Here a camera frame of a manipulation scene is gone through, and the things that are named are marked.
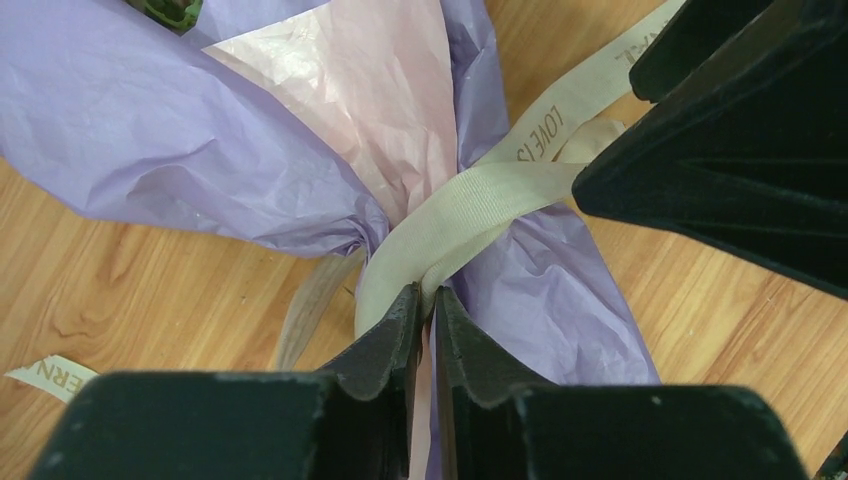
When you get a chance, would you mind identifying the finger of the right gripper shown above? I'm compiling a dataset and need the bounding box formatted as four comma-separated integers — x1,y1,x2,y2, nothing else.
572,0,847,298
629,0,771,103

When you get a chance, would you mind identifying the purple flower bouquet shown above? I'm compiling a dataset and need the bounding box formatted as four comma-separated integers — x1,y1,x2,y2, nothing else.
0,0,662,480

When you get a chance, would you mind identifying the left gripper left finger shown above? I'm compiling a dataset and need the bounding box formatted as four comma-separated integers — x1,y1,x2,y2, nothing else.
30,283,421,479

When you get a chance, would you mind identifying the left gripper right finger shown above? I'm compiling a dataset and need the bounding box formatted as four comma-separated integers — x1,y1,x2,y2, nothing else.
434,287,806,479

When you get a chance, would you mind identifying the cream printed ribbon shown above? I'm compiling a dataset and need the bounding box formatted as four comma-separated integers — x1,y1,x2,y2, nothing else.
3,0,690,405

